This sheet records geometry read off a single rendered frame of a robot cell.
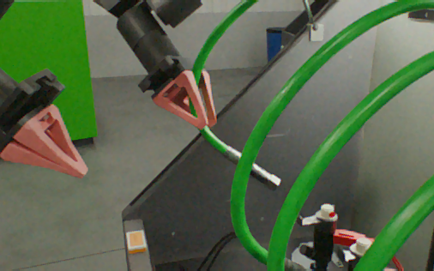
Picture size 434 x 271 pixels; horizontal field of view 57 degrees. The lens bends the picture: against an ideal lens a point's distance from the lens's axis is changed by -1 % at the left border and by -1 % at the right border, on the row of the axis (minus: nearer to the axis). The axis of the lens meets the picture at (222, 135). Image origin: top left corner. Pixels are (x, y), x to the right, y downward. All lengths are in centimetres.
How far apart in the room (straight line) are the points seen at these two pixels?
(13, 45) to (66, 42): 41
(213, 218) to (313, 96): 33
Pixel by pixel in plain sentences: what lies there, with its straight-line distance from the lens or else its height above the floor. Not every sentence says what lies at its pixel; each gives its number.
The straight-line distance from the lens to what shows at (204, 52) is 56.
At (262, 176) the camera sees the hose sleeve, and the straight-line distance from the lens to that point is 60.
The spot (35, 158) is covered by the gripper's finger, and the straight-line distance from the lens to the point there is 42.
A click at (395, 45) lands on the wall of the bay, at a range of 86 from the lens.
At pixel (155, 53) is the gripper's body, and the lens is 58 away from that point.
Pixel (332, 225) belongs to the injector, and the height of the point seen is 109.
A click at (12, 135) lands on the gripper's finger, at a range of 41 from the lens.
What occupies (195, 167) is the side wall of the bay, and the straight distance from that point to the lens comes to 80.
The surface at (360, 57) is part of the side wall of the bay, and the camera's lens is 89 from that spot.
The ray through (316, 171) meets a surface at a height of 125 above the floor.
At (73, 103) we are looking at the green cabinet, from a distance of 380.
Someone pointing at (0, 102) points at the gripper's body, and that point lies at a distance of 42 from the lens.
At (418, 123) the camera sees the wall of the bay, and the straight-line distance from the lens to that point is 82.
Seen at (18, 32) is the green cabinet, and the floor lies 106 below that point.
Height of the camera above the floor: 138
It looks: 20 degrees down
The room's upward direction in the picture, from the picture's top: straight up
